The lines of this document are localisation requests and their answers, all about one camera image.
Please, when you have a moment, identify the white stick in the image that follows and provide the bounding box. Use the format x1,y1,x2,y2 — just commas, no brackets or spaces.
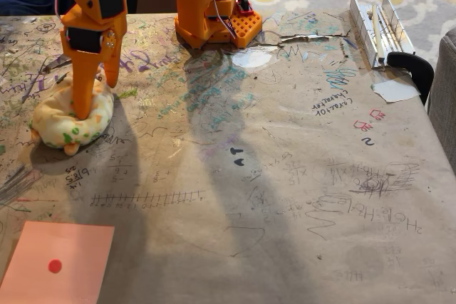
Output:
370,4,386,63

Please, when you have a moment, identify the white spotted plush toy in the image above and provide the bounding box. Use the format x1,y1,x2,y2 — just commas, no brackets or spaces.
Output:
28,73,115,157

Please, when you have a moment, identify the black table clamp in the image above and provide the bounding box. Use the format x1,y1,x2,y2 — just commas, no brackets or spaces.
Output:
386,51,435,106

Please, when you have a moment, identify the grey upholstered sofa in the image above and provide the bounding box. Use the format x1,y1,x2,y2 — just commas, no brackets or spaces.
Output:
426,28,456,181

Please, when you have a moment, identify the pink paper sheet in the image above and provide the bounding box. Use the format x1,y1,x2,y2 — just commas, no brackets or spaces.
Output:
0,221,115,304

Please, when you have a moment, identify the metal mitre box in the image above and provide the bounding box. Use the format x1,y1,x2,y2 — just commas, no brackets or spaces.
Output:
348,0,416,70

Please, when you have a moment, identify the scribbled brown paper table cover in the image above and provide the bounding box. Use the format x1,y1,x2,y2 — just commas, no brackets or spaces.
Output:
0,11,456,304

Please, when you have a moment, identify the white tape piece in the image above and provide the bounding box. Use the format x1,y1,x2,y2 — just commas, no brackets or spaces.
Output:
370,78,422,103

